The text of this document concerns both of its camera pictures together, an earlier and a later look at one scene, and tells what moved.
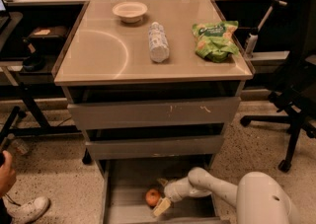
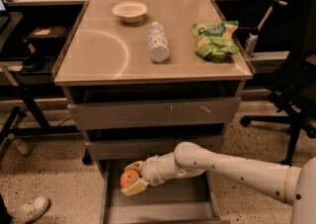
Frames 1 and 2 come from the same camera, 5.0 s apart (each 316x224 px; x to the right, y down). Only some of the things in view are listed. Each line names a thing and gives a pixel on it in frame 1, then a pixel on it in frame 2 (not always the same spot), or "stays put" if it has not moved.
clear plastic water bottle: [158, 42] stays put
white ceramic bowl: [129, 12] stays put
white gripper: [174, 190] → [149, 171]
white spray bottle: [250, 43] stays put
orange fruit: [152, 196] → [128, 178]
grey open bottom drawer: [127, 181] stays put
